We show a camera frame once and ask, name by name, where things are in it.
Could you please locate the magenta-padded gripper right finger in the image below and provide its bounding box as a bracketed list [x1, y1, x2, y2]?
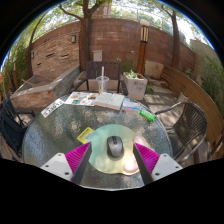
[132, 142, 184, 186]

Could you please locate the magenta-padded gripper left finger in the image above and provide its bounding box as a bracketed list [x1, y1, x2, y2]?
[40, 142, 93, 185]

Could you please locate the grey computer mouse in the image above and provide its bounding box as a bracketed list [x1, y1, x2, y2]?
[106, 135, 125, 158]

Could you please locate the green mouse pad, wrist rest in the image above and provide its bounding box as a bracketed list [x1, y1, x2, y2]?
[87, 123, 155, 176]

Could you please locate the yellow sticky note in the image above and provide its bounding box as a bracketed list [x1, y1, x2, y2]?
[76, 126, 96, 145]

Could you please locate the brown wicker chair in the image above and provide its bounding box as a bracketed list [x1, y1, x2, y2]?
[154, 100, 209, 164]

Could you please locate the black and white paper strip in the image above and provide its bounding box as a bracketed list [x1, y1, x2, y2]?
[40, 98, 66, 118]

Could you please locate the black slatted armchair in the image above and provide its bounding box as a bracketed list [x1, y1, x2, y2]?
[0, 96, 36, 158]

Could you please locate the pale blue booklet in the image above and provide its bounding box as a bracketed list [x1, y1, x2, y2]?
[121, 99, 141, 113]

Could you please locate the stone water basin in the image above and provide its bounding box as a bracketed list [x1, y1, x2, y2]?
[9, 64, 81, 111]

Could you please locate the curved wooden bench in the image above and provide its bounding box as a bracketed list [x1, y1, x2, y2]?
[161, 64, 224, 154]

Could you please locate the open white book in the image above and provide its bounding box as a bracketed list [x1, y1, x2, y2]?
[94, 91, 125, 112]

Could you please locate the white square planter with plant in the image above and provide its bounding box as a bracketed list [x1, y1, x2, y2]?
[122, 69, 148, 101]

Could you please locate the clear plastic cup with straw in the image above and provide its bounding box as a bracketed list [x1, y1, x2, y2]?
[95, 65, 110, 95]

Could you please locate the beige stone block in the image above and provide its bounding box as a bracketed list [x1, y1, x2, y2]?
[144, 59, 165, 80]

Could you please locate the dark wooden slatted chair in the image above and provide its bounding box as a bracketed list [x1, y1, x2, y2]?
[72, 60, 129, 97]

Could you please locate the leaning tree trunk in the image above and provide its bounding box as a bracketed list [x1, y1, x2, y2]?
[26, 13, 51, 79]

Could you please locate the slim tree trunk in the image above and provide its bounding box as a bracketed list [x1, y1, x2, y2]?
[161, 4, 181, 69]

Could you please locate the forked tree trunk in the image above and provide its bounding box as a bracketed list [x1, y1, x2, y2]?
[58, 0, 111, 72]

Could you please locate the wooden garden lamp post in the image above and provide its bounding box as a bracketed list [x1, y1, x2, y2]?
[136, 19, 151, 76]

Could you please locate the grey wall utility box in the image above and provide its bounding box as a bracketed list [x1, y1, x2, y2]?
[92, 49, 104, 62]

